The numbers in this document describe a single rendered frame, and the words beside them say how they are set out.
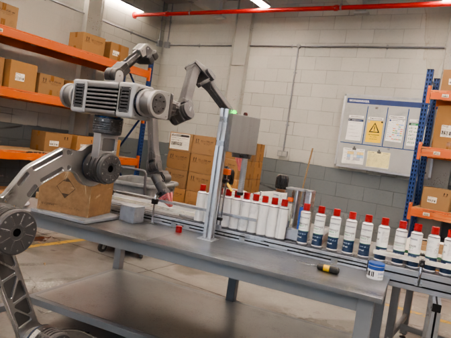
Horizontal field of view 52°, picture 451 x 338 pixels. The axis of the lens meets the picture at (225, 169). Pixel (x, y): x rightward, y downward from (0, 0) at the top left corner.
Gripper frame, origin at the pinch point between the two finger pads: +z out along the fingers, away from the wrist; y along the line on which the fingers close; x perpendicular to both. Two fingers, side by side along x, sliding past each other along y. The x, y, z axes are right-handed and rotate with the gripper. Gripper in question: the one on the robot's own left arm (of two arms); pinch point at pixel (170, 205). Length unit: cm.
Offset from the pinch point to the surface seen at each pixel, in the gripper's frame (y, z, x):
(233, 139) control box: -16, -7, -57
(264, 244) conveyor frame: -5, 45, -40
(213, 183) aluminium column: -15.7, 6.2, -36.2
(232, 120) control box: -18, -15, -62
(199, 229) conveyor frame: -5.6, 20.8, -12.3
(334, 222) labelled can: -2, 52, -76
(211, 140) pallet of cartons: 319, -115, 78
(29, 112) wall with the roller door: 250, -275, 265
